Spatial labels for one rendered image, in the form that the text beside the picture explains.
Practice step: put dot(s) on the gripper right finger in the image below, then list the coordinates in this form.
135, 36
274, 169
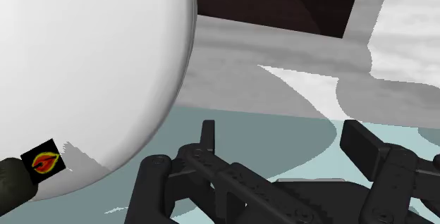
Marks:
395, 178

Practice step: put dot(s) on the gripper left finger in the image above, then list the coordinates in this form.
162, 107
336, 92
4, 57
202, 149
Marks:
206, 168

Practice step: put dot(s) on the large white round object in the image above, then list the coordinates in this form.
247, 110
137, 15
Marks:
86, 72

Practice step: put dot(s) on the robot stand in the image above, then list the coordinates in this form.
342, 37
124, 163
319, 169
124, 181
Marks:
275, 0

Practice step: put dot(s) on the dark object with flame label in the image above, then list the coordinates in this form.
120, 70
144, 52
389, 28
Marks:
20, 178

